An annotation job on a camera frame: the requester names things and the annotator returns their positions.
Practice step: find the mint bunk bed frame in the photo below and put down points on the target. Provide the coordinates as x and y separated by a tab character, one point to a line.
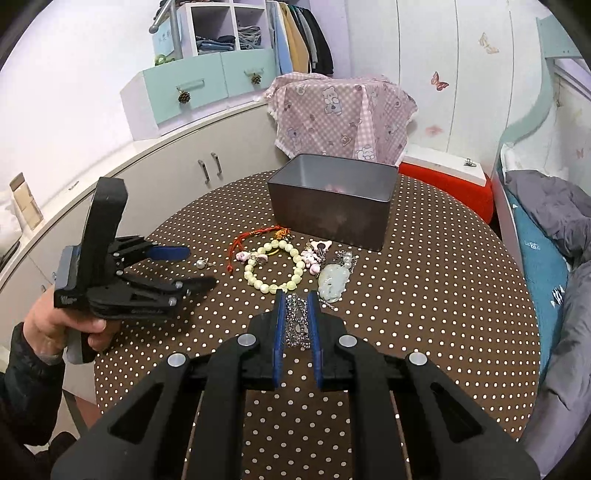
535	44

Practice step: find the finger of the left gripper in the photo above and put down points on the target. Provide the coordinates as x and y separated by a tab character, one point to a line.
175	288
165	253

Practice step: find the white low cabinet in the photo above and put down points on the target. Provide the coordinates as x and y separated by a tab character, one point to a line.
161	176

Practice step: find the brown polka dot tablecloth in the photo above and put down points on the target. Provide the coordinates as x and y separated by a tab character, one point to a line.
443	284

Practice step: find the hanging clothes row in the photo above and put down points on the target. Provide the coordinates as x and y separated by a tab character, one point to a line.
297	39

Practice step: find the black left jacket sleeve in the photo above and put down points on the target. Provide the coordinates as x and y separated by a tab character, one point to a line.
30	399

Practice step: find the small cardboard box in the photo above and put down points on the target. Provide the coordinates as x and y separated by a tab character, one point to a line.
25	201

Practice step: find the mint drawer shelf unit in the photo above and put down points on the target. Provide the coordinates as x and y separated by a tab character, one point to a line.
174	93

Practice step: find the pink checked bear cloth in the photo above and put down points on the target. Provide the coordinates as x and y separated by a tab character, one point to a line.
359	118

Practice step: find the person's left hand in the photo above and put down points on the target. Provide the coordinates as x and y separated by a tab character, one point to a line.
46	329

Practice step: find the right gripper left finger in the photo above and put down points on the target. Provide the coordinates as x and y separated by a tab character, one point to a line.
184	419

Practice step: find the dark metal storage box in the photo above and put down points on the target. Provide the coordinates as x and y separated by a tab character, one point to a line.
343	200

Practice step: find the teal bed sheet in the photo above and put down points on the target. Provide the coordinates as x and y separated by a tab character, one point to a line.
546	274

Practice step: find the silver curved rail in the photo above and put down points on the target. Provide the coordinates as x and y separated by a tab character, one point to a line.
165	31

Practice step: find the small silver earring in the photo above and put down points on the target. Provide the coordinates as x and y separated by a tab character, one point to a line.
201	264

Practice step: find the white ottoman lid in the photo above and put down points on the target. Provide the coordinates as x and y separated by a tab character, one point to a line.
459	167

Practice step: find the red storage ottoman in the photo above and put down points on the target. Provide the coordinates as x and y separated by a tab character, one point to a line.
478	198

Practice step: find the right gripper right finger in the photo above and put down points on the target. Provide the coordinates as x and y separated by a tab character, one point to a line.
409	419

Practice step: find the pale jade pendant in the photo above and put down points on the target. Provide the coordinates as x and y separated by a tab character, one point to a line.
332	282

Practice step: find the grey duvet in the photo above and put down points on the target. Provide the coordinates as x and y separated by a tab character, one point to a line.
552	217

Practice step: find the pink white charm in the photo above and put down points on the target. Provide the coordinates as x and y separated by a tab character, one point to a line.
314	255

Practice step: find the folded jeans stack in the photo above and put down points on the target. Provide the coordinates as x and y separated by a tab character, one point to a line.
224	43

